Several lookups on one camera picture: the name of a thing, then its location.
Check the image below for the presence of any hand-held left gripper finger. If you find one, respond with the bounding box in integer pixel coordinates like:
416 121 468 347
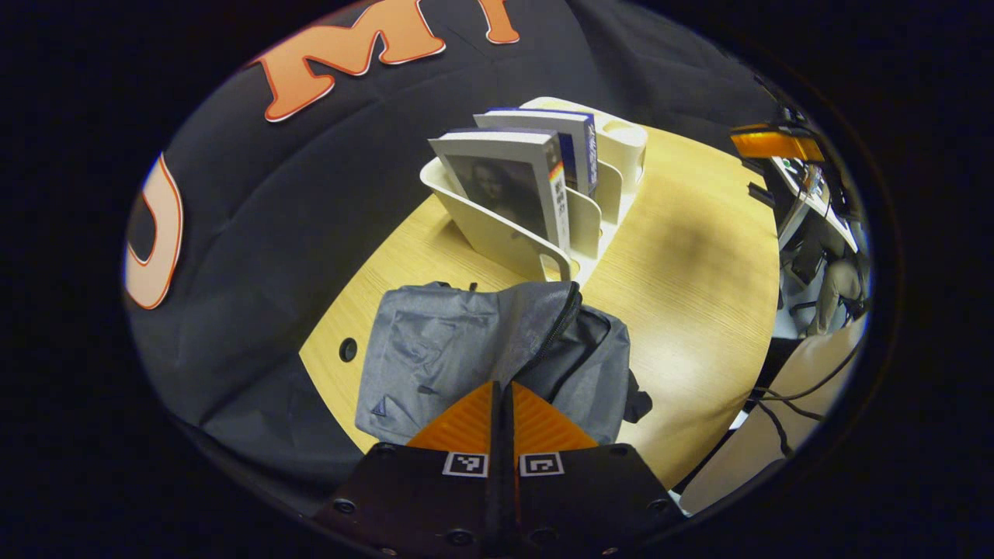
315 380 506 556
505 380 688 556

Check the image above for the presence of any grey schoolbag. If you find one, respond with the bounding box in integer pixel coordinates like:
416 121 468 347
355 281 653 447

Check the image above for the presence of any white bookshelf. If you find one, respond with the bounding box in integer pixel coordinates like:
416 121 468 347
419 97 649 284

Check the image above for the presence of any blue spine book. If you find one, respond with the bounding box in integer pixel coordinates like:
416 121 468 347
473 107 599 195

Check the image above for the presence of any portrait cover book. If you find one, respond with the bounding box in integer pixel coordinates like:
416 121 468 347
428 128 572 253

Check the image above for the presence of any person's beige clothing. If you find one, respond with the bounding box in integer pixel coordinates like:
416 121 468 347
679 314 869 515

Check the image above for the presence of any black cable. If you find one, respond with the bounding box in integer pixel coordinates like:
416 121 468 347
749 334 867 459

